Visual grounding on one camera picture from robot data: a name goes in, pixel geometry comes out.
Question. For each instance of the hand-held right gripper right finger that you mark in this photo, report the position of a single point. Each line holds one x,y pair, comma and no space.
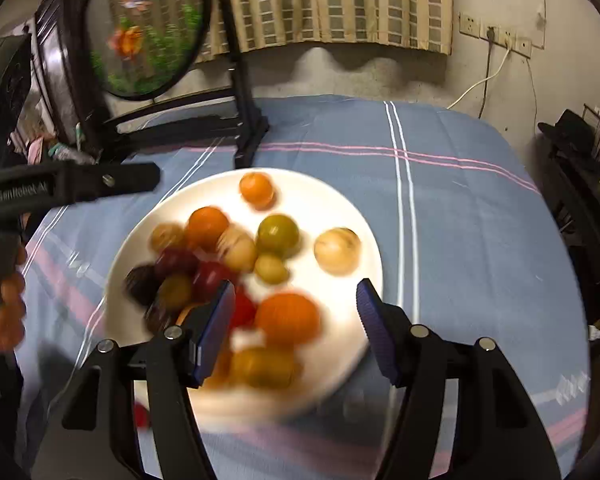
375,330

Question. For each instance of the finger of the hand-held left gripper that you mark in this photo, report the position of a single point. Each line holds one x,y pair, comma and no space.
125,180

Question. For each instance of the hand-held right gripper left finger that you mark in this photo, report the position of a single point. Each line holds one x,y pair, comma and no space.
212,330

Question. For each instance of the large orange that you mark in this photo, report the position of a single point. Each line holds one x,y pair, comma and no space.
287,317

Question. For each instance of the dark red plum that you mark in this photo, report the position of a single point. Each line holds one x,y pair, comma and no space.
175,260

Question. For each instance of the white round plate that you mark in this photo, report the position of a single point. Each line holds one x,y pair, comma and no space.
330,210

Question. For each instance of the person's left hand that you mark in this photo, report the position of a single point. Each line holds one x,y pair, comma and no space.
10,305

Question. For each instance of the bright red fruit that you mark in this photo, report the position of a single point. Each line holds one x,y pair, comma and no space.
242,310

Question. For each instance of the olive green fruit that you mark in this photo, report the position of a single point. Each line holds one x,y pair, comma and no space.
175,290

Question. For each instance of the dark brown fruit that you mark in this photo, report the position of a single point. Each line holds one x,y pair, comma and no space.
157,317

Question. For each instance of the clear plastic bag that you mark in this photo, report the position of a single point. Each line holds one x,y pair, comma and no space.
67,152

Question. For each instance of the yellow-green citrus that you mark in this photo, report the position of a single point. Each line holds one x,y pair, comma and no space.
262,367

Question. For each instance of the tan spotted fruit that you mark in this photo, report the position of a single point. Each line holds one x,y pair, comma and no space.
166,237

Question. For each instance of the dark purple plum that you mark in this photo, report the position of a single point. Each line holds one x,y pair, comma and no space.
142,285

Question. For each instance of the small yellow-green fruit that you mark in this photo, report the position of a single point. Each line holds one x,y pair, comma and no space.
271,268

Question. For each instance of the large tan round fruit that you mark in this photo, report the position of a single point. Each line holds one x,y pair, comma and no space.
337,251

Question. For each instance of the medium tangerine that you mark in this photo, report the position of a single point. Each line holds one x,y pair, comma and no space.
207,225

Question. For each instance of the small red item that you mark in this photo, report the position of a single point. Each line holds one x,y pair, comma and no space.
140,415

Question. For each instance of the green round citrus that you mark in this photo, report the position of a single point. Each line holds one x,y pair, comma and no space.
278,235

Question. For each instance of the small orange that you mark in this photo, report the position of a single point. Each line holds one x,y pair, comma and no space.
256,189

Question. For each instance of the dark wooden cabinet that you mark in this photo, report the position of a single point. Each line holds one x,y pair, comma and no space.
55,60

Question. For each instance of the blue striped tablecloth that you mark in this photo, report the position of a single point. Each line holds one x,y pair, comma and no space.
480,235

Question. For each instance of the round fish picture on stand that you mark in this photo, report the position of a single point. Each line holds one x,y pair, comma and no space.
145,35

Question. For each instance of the checkered beige curtain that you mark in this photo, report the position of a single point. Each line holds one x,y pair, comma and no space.
330,0

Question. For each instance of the black hat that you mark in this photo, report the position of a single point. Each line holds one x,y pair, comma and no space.
570,135

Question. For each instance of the white wall socket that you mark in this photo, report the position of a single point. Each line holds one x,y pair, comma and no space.
502,37
524,46
470,25

